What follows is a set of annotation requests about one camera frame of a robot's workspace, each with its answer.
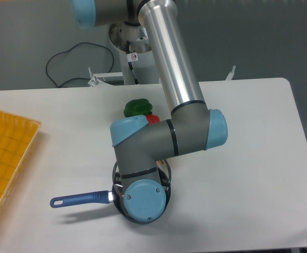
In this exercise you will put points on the glass pot lid blue knob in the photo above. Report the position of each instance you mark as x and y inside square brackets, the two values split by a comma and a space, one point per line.
[164, 173]

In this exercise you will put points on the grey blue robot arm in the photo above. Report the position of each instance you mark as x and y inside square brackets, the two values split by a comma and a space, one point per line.
[141, 175]

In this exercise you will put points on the red toy bell pepper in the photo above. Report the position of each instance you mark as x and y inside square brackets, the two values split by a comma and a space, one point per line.
[151, 118]

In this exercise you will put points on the green toy bell pepper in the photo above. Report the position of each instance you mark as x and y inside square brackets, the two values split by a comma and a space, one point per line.
[137, 107]

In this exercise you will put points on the yellow toy bell pepper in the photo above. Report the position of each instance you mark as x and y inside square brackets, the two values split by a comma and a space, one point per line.
[160, 163]

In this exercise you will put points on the yellow plastic basket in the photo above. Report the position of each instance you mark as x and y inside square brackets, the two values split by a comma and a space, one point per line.
[16, 136]

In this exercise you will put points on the dark pot blue handle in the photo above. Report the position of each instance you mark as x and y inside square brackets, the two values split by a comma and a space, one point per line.
[143, 201]

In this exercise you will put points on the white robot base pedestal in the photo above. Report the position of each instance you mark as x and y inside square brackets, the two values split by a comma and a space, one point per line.
[136, 57]

